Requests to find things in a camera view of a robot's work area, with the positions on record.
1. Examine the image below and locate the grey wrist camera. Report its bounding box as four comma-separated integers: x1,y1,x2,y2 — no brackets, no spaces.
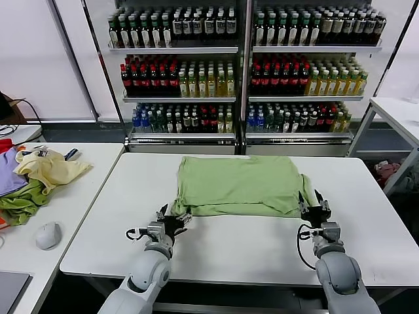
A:
319,221,341,243
147,221,164,243

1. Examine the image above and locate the metal beverage shelf unit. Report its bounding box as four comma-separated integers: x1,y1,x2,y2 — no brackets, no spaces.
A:
83,0,246,155
242,0,419,157

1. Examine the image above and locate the black power cable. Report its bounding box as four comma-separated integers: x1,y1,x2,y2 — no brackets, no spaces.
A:
14,99,43,124

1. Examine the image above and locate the pale yellow shirt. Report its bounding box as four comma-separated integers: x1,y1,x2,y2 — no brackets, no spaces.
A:
14,148,94,196

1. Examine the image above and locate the dark bottle beige label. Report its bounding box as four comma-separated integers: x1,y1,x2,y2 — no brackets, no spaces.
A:
321,12,333,46
332,12,344,46

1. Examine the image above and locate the brown cardboard box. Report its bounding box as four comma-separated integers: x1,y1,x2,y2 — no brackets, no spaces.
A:
8,97,29,124

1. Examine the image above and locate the green-cap white-label bottle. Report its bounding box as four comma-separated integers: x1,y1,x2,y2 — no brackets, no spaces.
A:
108,18,119,49
265,16,277,46
139,18,151,49
255,16,266,46
161,18,172,49
310,16,321,46
118,18,130,49
276,16,288,46
129,18,140,49
299,16,311,46
288,16,300,46
151,18,162,49

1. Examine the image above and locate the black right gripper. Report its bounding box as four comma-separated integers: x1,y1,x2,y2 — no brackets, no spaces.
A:
297,188,332,228

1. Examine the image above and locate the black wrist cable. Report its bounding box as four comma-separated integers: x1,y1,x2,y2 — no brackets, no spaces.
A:
125,227,150,243
296,224,320,271

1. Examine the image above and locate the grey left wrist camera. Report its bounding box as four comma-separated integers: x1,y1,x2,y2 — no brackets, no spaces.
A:
147,221,164,243

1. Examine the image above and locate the grey laptop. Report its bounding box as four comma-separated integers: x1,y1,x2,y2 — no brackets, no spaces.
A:
0,270,34,314

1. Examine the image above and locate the grey wall frame post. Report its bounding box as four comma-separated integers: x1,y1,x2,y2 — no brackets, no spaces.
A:
48,0,100,121

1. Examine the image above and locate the purple garment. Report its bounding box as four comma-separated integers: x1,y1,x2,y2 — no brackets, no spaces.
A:
0,147,29,198

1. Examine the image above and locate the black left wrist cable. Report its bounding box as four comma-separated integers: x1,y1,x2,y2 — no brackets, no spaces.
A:
125,227,150,243

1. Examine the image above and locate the grey white garment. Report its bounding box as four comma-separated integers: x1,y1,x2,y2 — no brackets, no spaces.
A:
401,171,419,196

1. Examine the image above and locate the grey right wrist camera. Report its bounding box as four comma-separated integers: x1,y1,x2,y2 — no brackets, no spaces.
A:
319,221,341,243

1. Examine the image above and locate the black monitor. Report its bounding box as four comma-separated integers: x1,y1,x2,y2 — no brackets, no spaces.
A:
0,90,16,121

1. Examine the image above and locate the olive green garment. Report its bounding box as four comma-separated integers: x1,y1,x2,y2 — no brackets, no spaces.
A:
0,179,50,227

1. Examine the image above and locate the pink garment pile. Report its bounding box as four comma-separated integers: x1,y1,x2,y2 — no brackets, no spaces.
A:
374,160,403,189

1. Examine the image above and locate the white metal-frame table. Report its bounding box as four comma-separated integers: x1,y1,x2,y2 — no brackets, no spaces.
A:
348,97,419,197

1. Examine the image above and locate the dark bottle white label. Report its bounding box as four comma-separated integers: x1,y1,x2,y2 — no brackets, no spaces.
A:
344,12,355,46
214,12,226,41
172,12,183,41
365,12,377,46
354,12,366,46
192,12,204,41
181,12,193,41
203,12,215,41
375,12,388,46
225,12,237,41

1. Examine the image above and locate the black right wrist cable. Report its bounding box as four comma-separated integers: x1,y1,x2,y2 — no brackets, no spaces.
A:
296,224,320,271

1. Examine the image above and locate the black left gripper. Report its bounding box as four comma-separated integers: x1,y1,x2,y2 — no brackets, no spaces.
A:
155,203,194,239

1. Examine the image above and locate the white computer mouse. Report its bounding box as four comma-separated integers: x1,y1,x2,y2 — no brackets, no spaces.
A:
35,221,63,251

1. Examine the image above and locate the light green t-shirt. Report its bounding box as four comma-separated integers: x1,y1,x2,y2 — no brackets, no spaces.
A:
172,156,323,218

